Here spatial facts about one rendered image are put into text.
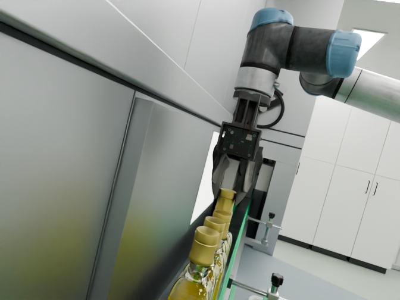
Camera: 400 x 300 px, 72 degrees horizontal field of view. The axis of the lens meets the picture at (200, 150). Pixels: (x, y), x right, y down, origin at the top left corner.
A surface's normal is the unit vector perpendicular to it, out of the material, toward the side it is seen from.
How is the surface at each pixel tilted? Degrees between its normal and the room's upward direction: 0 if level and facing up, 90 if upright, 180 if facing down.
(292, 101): 90
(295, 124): 90
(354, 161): 90
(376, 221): 90
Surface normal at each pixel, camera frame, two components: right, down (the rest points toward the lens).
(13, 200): 0.94, 0.25
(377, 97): -0.48, 0.29
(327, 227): -0.23, 0.01
